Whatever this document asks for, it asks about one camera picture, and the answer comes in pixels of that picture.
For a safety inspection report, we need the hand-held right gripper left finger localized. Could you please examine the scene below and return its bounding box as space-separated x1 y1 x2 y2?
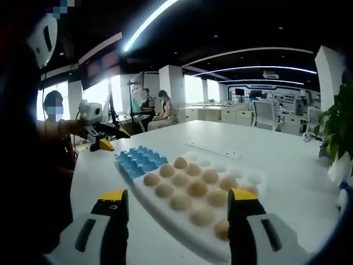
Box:
44 189 130 265

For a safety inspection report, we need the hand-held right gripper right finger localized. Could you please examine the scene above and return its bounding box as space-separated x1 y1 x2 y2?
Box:
227 188 312 265

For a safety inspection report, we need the blue egg tray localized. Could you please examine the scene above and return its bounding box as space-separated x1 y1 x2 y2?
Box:
114 145 169 181

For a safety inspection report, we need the group of brown eggs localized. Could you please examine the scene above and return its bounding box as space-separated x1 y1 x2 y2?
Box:
143 156 260 241

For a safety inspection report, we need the white egg tray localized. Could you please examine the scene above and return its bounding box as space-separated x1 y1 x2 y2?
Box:
131 152 268 263

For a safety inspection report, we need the metal stand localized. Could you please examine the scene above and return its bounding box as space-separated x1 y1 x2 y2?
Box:
127 79 147 133

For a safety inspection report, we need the white table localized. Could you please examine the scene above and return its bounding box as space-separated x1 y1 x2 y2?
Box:
68 120 344 265

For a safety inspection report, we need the hanging dark screen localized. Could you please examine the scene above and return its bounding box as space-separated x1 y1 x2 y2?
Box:
78 31 124 91

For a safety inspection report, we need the person's dark clothing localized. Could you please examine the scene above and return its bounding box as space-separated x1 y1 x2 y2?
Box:
0 63 77 256

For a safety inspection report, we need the white chest-worn device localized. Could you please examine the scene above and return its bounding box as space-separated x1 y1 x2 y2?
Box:
26 13 59 69

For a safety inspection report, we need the white office chair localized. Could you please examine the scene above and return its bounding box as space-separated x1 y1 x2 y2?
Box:
252 100 280 131

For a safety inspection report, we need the row of white cabinets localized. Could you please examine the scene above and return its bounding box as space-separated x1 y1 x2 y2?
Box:
178 105 253 126

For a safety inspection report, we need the long ceiling light strip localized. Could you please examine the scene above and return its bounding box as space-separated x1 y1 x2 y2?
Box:
122 0 180 53

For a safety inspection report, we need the white plant pot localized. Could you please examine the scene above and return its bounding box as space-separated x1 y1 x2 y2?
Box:
327 156 353 183

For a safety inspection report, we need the green potted plant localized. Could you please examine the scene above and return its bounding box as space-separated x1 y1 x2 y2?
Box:
313 82 353 177

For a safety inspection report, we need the curved ceiling light strip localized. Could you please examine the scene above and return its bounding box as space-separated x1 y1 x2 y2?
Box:
191 65 318 77

